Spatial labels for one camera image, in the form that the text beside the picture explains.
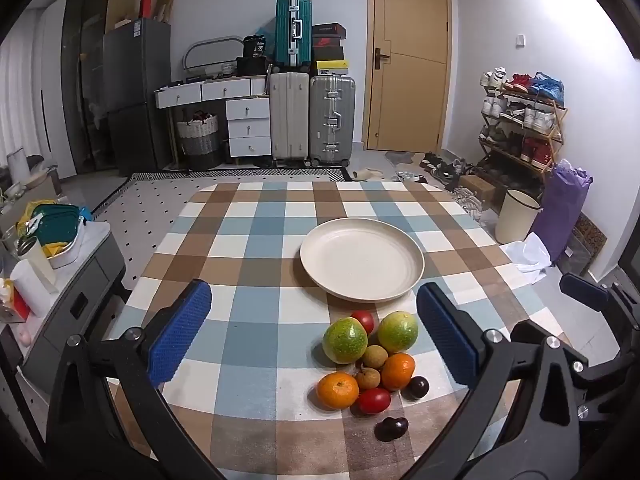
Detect small white bin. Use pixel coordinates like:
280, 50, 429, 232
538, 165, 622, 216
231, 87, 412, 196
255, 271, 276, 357
7, 147, 29, 184

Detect dark grey refrigerator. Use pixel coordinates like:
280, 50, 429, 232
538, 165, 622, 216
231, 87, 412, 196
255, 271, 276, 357
102, 17, 172, 177

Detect white curtain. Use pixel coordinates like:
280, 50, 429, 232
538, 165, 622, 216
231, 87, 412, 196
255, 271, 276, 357
0, 35, 33, 171

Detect grey side cabinet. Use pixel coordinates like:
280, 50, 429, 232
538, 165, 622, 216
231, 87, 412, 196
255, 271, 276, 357
0, 220, 129, 386

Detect red packet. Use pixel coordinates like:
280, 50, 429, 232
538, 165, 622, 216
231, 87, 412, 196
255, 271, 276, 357
0, 280, 32, 324

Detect small cardboard box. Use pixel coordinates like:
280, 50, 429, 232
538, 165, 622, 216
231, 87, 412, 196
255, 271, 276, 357
458, 174, 497, 204

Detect white crumpled cloth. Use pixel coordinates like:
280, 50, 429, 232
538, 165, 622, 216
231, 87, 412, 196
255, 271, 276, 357
500, 233, 554, 284

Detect rounded frame mirror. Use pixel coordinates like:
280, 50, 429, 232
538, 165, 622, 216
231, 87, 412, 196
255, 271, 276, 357
182, 36, 247, 82

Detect white cup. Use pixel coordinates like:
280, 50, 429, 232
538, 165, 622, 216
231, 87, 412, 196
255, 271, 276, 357
9, 259, 52, 317

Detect wooden door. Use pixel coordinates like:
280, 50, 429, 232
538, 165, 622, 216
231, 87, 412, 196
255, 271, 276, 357
366, 0, 454, 154

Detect wooden shoe rack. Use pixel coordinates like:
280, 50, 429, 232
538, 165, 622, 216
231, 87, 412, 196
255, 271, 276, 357
477, 67, 569, 192

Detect red tomato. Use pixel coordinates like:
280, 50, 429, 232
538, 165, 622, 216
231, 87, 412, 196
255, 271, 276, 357
350, 310, 376, 336
357, 388, 392, 415

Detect black storage box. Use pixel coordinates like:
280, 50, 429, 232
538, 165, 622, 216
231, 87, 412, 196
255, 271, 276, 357
236, 56, 274, 79

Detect white basin with cloths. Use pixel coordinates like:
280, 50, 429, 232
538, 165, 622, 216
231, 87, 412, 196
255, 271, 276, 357
16, 200, 87, 269

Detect purple bag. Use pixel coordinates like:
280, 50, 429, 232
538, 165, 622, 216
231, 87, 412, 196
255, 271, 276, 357
530, 158, 594, 267

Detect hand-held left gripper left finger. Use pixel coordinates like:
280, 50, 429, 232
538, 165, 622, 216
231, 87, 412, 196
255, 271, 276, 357
47, 279, 226, 480

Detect silver suitcase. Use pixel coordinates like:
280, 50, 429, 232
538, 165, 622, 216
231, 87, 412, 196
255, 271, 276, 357
308, 76, 357, 168

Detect brown longan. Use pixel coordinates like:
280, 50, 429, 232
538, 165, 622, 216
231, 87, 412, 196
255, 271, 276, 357
361, 345, 390, 369
354, 366, 383, 391

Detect checkered tablecloth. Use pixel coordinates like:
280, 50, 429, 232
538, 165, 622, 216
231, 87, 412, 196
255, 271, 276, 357
107, 180, 576, 480

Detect dark glass cabinet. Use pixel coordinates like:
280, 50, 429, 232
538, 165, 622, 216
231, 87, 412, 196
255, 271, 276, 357
61, 0, 115, 176

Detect rows of sneakers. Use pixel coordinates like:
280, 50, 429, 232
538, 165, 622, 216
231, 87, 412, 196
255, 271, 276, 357
479, 67, 566, 170

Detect white desk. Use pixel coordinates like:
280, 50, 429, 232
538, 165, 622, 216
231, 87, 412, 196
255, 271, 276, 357
154, 76, 273, 168

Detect orange tangerine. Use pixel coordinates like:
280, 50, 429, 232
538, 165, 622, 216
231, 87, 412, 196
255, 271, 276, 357
316, 372, 361, 410
380, 352, 417, 392

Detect scattered pile of shoes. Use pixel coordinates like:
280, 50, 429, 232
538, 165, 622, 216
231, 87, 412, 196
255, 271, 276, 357
419, 152, 496, 213

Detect woven laundry basket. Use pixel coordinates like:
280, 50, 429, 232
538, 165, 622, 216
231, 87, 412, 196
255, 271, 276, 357
176, 111, 221, 171

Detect dark purple plum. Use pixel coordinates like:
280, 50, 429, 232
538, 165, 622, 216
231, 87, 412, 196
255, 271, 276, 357
375, 416, 410, 443
403, 376, 431, 402

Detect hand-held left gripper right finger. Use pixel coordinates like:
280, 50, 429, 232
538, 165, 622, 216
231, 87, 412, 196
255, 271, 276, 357
400, 281, 597, 480

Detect white drawer cabinet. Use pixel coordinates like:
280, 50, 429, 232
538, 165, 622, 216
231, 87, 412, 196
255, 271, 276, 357
225, 97, 274, 160

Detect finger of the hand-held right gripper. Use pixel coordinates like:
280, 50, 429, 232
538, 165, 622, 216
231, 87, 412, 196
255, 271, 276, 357
559, 272, 610, 312
509, 318, 551, 345

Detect cream trash bin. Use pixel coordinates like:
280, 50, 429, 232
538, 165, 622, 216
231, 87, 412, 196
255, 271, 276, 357
495, 188, 543, 245

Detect teal suitcase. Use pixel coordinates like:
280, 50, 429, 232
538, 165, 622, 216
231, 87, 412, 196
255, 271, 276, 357
274, 0, 315, 69

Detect brown door mat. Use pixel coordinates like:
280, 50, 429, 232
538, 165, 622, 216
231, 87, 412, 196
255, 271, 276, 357
556, 211, 609, 277

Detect steel tumbler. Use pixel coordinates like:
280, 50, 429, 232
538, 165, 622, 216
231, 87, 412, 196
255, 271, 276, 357
16, 237, 57, 288

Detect white wardrobe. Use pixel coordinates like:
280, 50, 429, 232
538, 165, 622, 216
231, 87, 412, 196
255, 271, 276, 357
31, 0, 77, 181

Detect yellow and black shoe box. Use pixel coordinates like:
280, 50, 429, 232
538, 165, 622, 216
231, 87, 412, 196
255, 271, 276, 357
315, 60, 350, 79

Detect cream round plate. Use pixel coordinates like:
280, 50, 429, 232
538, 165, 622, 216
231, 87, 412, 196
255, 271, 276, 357
299, 218, 425, 303

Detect beige suitcase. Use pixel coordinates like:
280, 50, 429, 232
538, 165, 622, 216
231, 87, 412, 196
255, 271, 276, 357
269, 71, 311, 168

